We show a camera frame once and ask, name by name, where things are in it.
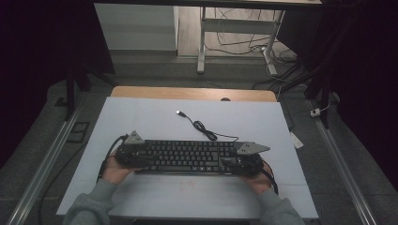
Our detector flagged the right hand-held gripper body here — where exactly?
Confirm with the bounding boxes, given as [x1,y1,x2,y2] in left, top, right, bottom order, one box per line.
[230,142,271,179]

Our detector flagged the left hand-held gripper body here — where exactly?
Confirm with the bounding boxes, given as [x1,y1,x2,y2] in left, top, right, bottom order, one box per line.
[114,130,146,170]

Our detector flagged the black keyboard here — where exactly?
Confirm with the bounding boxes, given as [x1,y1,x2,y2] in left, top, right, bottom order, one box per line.
[134,139,261,176]

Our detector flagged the person's left hand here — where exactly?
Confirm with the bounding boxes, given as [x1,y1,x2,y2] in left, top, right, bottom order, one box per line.
[101,149,143,186]

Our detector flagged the person's right hand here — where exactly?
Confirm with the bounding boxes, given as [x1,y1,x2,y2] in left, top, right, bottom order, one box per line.
[238,162,274,195]

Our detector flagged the white table mat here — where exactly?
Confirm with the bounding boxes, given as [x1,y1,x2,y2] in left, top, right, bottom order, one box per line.
[55,97,319,219]

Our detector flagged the white paper tag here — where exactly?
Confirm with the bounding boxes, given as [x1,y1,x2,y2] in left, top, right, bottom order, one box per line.
[289,130,305,150]

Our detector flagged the black metal stand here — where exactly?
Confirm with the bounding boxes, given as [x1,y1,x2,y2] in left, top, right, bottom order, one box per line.
[63,51,117,122]
[281,18,358,129]

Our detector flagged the white cabinet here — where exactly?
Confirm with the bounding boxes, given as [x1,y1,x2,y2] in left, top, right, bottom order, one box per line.
[94,3,180,52]

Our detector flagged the dark curtain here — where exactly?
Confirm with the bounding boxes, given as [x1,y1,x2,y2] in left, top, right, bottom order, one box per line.
[0,0,116,172]
[276,0,398,191]

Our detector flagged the left hand-held gripper black cable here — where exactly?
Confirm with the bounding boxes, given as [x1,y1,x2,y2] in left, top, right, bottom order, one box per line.
[96,133,130,183]

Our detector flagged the hand-held gripper black cable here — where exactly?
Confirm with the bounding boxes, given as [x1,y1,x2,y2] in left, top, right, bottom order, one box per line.
[96,133,130,183]
[261,159,280,196]

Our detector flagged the right hand-held gripper black cable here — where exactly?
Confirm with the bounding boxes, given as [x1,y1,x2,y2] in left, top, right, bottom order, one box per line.
[261,159,280,196]

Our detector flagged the black keyboard cable with plug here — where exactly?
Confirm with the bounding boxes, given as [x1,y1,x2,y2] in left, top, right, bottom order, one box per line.
[176,110,240,143]

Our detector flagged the aluminium rail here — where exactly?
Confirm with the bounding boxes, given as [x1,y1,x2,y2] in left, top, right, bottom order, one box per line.
[308,99,378,225]
[6,102,83,225]

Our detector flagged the tangled black floor cables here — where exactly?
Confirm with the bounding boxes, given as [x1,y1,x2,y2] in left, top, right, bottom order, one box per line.
[205,7,311,92]

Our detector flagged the white desk frame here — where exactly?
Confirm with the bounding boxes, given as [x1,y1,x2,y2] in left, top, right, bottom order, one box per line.
[196,6,286,76]

